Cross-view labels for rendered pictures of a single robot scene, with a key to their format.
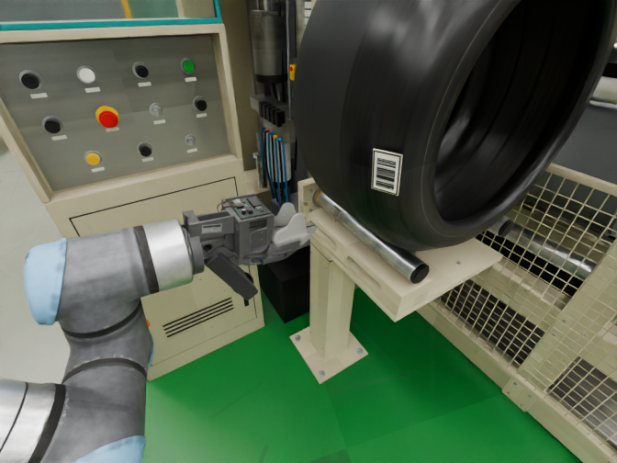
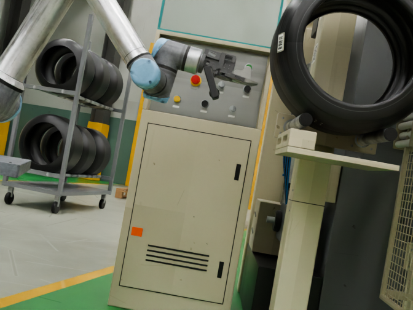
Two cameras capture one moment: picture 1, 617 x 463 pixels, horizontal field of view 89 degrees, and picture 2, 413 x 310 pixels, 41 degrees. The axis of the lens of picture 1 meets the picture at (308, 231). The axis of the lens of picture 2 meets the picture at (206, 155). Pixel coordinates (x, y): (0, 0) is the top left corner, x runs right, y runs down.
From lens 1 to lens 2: 167 cm
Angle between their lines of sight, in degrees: 49
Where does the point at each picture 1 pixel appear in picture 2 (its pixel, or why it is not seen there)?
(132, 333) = (168, 76)
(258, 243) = (226, 69)
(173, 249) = (196, 50)
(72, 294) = (165, 47)
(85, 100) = not seen: hidden behind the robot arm
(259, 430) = not seen: outside the picture
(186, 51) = (251, 61)
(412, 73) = (292, 9)
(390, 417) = not seen: outside the picture
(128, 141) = (198, 97)
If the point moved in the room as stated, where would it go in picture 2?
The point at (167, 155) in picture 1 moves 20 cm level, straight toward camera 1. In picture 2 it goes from (215, 113) to (211, 107)
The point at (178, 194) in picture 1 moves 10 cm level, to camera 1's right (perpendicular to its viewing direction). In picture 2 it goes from (210, 135) to (228, 138)
